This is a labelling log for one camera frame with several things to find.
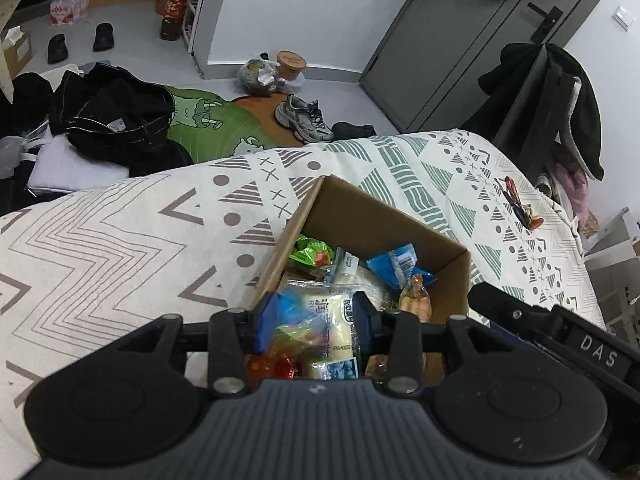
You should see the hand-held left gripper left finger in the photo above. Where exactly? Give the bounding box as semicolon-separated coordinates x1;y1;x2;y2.
110;291;281;395

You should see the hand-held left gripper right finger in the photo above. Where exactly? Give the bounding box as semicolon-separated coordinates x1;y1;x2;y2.
352;292;523;393

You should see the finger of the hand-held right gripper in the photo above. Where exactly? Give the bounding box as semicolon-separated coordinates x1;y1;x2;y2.
467;282;556;333

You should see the blue snack packet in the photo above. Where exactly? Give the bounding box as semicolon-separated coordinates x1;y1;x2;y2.
272;287;311;326
366;243;437;291

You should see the green and orange jelly packet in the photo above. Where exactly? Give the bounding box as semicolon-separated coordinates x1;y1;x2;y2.
270;320;313;361

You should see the white cake packet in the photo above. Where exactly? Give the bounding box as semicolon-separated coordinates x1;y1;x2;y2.
300;287;363;381

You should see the red snack packet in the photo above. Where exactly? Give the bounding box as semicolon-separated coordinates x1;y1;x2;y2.
245;352;301;386

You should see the orange snack packet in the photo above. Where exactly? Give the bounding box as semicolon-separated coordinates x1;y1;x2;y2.
398;275;433;323

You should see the clear white snack packet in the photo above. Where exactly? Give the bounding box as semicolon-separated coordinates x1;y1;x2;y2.
320;247;386;306

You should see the green snack packet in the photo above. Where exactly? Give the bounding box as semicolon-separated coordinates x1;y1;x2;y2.
292;235;336;267

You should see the brown cardboard box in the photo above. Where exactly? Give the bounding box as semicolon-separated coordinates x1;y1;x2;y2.
250;175;472;386

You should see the white desk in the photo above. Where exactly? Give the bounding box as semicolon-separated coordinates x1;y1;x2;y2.
582;207;640;341

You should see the key bunch with red charms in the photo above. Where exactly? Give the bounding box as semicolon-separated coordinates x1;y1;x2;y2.
502;176;543;231

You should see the pink pillow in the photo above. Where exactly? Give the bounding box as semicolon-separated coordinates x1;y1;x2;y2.
555;157;591;216

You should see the patterned white green blanket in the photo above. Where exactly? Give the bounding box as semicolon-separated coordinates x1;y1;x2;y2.
0;130;608;461

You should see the black sock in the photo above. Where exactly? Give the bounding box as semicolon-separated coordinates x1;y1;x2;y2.
332;121;377;138

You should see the black office chair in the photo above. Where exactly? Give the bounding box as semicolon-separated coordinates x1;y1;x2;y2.
492;42;576;196

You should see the grey sneaker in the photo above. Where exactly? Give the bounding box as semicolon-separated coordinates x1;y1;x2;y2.
274;94;335;143

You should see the green dinosaur rug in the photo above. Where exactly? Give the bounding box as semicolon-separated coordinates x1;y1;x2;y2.
165;85;306;163

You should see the silvery plastic bag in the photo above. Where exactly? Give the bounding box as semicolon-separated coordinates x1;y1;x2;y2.
236;52;281;96

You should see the white folded cloth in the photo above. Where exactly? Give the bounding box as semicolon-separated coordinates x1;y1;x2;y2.
27;132;131;193

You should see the black clothes pile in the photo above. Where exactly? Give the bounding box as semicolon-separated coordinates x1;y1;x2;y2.
50;62;193;176

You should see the grey door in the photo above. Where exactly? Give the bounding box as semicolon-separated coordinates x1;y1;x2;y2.
360;0;608;133

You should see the dark oil bottle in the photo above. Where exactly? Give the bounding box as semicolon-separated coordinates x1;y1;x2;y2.
159;0;187;42

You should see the white rack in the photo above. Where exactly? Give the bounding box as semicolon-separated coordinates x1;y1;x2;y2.
182;0;211;56

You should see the black slipper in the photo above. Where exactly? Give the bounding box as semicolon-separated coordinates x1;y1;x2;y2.
92;22;116;52
47;34;68;65

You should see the small open cardboard carton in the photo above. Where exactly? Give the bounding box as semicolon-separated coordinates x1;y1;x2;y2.
0;27;33;76

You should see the pack of water bottles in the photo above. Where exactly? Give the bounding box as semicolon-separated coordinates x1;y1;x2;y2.
49;0;91;27

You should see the dotted beige cloth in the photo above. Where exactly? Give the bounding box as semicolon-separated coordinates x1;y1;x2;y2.
0;0;26;106

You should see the black door handle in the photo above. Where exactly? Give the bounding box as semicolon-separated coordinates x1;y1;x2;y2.
527;2;563;43

